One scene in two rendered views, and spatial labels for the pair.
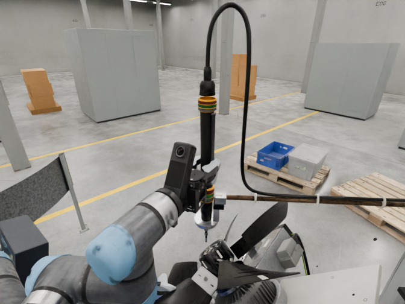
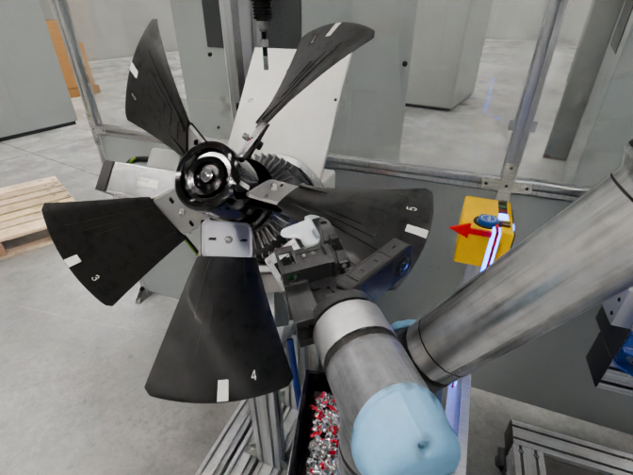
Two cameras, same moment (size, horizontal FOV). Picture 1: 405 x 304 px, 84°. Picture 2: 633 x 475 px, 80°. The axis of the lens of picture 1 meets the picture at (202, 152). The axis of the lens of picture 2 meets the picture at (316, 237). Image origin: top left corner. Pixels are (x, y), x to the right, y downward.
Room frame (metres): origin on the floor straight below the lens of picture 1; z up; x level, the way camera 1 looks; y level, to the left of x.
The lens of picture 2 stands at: (0.62, 0.56, 1.46)
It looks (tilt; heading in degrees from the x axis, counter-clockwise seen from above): 32 degrees down; 252
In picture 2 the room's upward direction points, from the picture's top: straight up
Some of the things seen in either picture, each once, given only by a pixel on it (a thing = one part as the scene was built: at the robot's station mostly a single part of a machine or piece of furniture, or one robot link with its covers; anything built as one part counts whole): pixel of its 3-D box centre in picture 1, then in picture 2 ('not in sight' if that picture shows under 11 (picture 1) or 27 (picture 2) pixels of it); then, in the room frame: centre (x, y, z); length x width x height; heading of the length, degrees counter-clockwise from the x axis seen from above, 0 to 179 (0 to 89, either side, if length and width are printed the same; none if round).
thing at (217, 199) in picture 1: (210, 208); not in sight; (0.52, -0.02, 1.51); 0.09 x 0.07 x 0.10; 86
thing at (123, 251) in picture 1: (127, 242); not in sight; (0.27, 0.12, 1.65); 0.11 x 0.08 x 0.09; 151
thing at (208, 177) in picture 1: (204, 175); not in sight; (0.45, -0.01, 1.67); 0.09 x 0.05 x 0.02; 142
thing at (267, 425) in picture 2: not in sight; (264, 392); (0.55, -0.18, 0.46); 0.09 x 0.05 x 0.91; 141
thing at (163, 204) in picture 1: (158, 213); not in sight; (0.34, 0.08, 1.65); 0.08 x 0.05 x 0.08; 61
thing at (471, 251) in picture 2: not in sight; (482, 233); (0.05, -0.01, 1.02); 0.16 x 0.10 x 0.11; 51
